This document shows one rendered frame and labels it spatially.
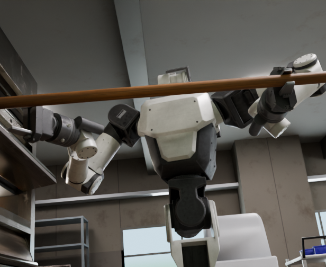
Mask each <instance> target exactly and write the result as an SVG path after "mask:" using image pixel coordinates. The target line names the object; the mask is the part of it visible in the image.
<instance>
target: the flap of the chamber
mask: <svg viewBox="0 0 326 267"><path fill-rule="evenodd" d="M18 170H22V173H19V172H18ZM0 176H1V177H3V178H4V179H5V180H7V181H9V182H10V183H12V184H13V185H14V186H16V187H17V188H19V189H20V190H22V191H28V190H32V189H36V188H41V187H44V186H49V185H53V184H57V181H56V179H55V178H54V177H53V176H52V175H51V174H50V173H49V172H48V171H46V170H45V169H44V168H43V167H42V166H41V165H40V164H39V163H38V162H37V161H36V160H35V159H34V158H33V157H32V156H31V155H30V154H29V153H28V152H27V151H26V150H25V149H24V148H23V147H22V146H21V145H20V144H19V143H17V142H16V141H15V140H14V139H13V138H12V137H11V136H10V135H9V134H8V133H7V132H6V131H5V130H4V129H3V128H2V127H1V126H0Z"/></svg>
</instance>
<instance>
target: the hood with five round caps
mask: <svg viewBox="0 0 326 267"><path fill-rule="evenodd" d="M0 74H1V75H2V77H3V78H4V79H5V80H6V82H7V83H8V84H9V86H10V87H11V88H12V89H13V91H14V92H15V93H16V95H17V96H20V95H33V94H34V78H33V76H32V75H31V73H30V72H29V70H28V69H27V67H26V65H25V64H24V62H23V61H22V59H21V58H20V56H19V55H18V53H17V52H16V50H15V49H14V47H13V46H12V44H11V43H10V41H9V40H8V38H7V36H6V35H5V33H4V32H3V30H2V29H1V27H0Z"/></svg>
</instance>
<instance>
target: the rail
mask: <svg viewBox="0 0 326 267"><path fill-rule="evenodd" d="M0 126H1V127H2V128H3V129H4V130H5V131H6V132H7V133H8V134H9V135H10V136H11V137H12V138H13V139H14V140H15V141H16V142H17V143H19V144H20V145H21V146H22V147H23V148H24V149H25V150H26V151H27V152H28V153H29V154H30V155H31V156H32V157H33V158H34V159H35V160H36V161H37V162H38V163H39V164H40V165H41V166H42V167H43V168H44V169H45V170H46V171H48V172H49V173H50V174H51V175H52V176H53V177H54V178H55V179H56V177H55V176H54V175H53V174H52V173H51V172H50V171H49V170H48V169H47V168H46V167H45V166H44V165H43V164H42V163H41V162H40V161H39V160H38V159H37V158H36V157H35V156H34V155H33V154H32V153H31V152H30V151H29V150H28V149H27V148H26V147H25V146H24V145H23V144H22V143H21V142H20V141H19V140H18V139H17V138H16V137H15V136H14V135H13V134H12V133H11V132H9V131H7V128H6V127H5V126H4V125H3V124H2V123H1V122H0Z"/></svg>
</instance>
